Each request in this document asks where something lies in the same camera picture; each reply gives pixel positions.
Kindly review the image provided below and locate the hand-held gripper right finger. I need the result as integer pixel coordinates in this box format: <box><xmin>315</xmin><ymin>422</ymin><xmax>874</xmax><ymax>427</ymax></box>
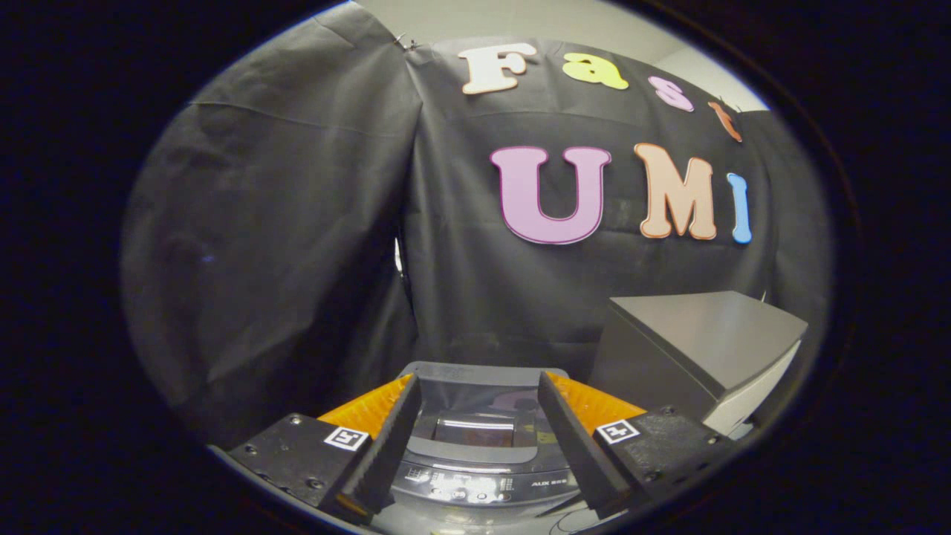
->
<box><xmin>536</xmin><ymin>372</ymin><xmax>735</xmax><ymax>519</ymax></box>

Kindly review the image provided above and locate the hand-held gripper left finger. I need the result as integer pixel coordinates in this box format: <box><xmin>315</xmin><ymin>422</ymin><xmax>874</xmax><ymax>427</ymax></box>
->
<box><xmin>229</xmin><ymin>374</ymin><xmax>422</xmax><ymax>525</ymax></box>

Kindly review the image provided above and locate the grey washing machine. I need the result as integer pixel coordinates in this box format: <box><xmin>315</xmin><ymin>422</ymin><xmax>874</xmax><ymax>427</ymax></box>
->
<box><xmin>369</xmin><ymin>362</ymin><xmax>599</xmax><ymax>535</ymax></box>

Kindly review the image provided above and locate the beige cabinet with grey top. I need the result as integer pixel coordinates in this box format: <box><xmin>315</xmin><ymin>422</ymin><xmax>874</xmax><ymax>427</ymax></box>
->
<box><xmin>587</xmin><ymin>291</ymin><xmax>809</xmax><ymax>439</ymax></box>

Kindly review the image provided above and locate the black backdrop cloth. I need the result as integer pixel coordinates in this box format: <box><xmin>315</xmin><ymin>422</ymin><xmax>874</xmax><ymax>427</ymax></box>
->
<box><xmin>119</xmin><ymin>4</ymin><xmax>833</xmax><ymax>447</ymax></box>

